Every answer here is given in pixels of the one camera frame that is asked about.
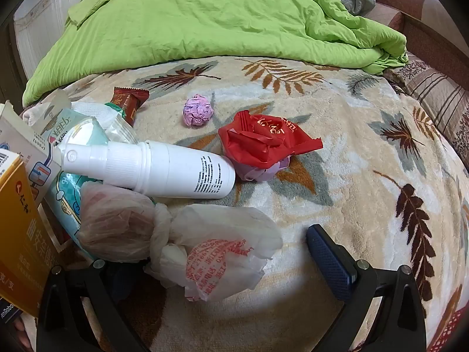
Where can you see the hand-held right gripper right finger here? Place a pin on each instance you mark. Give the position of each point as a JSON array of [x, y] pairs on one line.
[[329, 260]]

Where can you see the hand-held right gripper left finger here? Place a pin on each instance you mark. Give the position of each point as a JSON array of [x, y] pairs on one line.
[[98, 279]]

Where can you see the orange cardboard box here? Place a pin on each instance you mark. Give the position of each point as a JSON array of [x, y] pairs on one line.
[[18, 234]]

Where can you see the red print clear plastic bag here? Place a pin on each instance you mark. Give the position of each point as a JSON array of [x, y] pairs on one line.
[[227, 264]]

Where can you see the purple paper ball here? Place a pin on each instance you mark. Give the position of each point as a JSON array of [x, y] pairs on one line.
[[198, 112], [260, 173]]

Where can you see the red wrapper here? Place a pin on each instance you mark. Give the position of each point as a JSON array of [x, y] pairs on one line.
[[256, 143]]

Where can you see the plain clear plastic bag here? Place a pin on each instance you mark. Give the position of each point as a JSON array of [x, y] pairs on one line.
[[113, 220]]

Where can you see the teal tissue pack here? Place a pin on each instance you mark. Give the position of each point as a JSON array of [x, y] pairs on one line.
[[66, 198]]

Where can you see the white spray bottle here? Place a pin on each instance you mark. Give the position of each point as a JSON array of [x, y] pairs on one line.
[[165, 168]]

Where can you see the leaf print blanket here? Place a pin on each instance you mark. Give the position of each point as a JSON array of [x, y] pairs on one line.
[[340, 117]]

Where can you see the small clear sachet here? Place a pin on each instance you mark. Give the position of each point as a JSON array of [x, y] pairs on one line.
[[121, 130]]

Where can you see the white medicine box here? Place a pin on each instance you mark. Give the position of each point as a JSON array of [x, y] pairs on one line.
[[22, 143]]

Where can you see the white knit cloth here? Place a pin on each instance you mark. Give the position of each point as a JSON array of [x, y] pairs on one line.
[[93, 112]]

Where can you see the brown snack wrapper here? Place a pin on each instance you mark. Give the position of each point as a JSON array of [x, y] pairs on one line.
[[128, 102]]

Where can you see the striped beige pillow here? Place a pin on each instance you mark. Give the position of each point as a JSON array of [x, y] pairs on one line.
[[439, 91]]

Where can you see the brown and pink headboard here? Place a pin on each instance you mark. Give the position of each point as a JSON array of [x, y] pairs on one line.
[[414, 3]]

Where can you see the green quilt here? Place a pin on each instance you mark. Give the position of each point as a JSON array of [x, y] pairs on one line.
[[183, 18]]

